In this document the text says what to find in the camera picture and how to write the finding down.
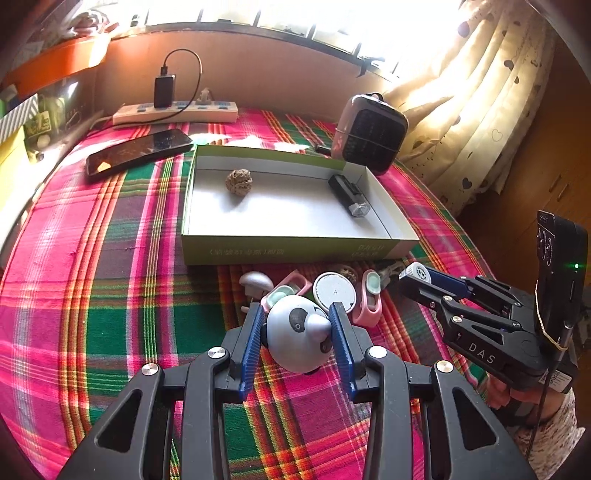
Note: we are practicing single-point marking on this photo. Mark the black smartphone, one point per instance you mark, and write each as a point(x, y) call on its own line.
point(138, 152)

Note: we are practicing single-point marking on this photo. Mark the person's right hand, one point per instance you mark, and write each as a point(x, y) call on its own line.
point(497, 392)

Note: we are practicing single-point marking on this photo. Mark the white dome plug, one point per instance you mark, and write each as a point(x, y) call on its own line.
point(256, 281)

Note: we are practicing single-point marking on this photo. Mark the cream heart print curtain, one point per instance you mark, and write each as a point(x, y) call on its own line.
point(485, 92)

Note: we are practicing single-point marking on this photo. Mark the window frame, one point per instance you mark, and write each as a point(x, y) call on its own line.
point(277, 23)

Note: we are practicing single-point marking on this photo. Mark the grey panda toy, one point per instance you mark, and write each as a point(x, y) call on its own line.
point(295, 332)

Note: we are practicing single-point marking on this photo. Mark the grey desktop fan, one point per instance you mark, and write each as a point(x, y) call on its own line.
point(369, 134)

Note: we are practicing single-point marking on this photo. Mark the white power strip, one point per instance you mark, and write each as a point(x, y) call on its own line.
point(175, 113)

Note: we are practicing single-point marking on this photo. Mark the brown walnut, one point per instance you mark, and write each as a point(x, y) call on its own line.
point(238, 180)
point(347, 273)

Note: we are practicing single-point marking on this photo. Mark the plaid tablecloth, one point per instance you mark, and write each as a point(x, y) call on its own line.
point(115, 277)

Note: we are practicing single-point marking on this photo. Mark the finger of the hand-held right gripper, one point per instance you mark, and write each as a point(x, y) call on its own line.
point(448, 282)
point(429, 297)

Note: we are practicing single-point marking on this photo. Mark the yellow box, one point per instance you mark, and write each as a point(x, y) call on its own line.
point(9, 157)

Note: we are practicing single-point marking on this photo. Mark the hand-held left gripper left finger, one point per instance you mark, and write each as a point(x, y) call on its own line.
point(249, 346)

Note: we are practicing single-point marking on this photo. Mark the black charger adapter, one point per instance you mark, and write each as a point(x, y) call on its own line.
point(164, 92)

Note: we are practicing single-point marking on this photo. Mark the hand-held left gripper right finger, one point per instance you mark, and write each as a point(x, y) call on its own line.
point(341, 346)

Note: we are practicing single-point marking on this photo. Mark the green and white cardboard box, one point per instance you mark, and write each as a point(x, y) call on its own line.
point(277, 207)

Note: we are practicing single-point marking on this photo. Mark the clear plastic container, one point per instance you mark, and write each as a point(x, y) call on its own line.
point(55, 106)

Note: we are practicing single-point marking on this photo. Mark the orange box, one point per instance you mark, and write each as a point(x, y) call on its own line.
point(60, 55)

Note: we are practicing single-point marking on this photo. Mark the striped box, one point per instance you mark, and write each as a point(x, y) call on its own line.
point(18, 115)

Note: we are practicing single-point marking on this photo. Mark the white round disc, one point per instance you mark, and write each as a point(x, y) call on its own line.
point(334, 291)

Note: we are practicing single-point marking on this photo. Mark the wooden cabinet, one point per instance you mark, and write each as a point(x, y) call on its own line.
point(554, 138)

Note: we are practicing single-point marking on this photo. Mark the black bike light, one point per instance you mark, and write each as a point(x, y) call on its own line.
point(348, 196)

